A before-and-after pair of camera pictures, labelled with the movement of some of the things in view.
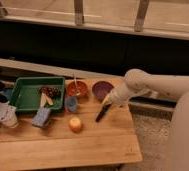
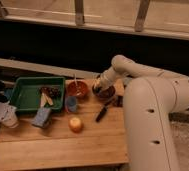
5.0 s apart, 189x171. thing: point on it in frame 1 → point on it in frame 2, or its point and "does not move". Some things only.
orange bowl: x=71 y=89 does not move
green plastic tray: x=26 y=97 does not move
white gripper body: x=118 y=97 → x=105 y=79
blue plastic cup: x=70 y=103 does not move
